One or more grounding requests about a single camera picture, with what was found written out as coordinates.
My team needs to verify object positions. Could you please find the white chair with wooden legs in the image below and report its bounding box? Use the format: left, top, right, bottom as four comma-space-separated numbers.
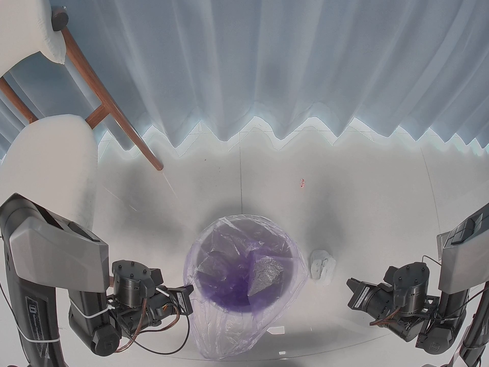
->
0, 0, 164, 240

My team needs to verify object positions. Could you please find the pale blue curtain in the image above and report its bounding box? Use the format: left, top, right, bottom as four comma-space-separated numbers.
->
0, 0, 489, 156

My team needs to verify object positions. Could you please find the white trash bin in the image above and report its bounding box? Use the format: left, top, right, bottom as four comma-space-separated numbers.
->
193, 220, 298, 358

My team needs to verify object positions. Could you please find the crumpled white paper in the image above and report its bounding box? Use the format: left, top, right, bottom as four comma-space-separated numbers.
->
310, 250, 337, 282

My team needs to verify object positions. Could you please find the black cable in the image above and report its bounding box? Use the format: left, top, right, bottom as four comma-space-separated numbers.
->
116, 312, 191, 356

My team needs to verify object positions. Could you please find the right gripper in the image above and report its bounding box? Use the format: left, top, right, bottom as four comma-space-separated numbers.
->
346, 278, 398, 316

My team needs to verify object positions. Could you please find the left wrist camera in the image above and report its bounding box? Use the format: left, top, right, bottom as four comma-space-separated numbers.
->
148, 267, 166, 288

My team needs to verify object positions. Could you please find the purple plastic bag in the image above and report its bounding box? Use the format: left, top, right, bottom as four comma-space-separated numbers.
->
183, 213, 308, 360

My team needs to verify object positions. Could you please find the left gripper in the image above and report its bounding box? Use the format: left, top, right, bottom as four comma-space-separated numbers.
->
143, 285, 195, 327

